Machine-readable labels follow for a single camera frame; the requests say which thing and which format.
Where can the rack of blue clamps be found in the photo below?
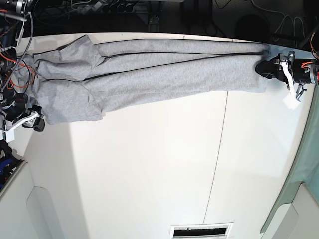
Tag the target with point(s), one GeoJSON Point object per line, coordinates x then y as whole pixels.
{"type": "Point", "coordinates": [8, 163]}

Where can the grey t-shirt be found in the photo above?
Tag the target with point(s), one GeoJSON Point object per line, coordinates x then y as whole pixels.
{"type": "Point", "coordinates": [82, 80]}

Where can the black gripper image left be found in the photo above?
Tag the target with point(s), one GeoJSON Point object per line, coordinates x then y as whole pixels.
{"type": "Point", "coordinates": [17, 110]}

